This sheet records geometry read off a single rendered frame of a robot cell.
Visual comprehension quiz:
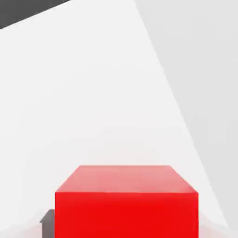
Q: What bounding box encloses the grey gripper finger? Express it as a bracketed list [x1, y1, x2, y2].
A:
[27, 209, 56, 238]

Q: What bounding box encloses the small red cube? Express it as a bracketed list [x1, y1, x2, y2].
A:
[54, 165, 199, 238]

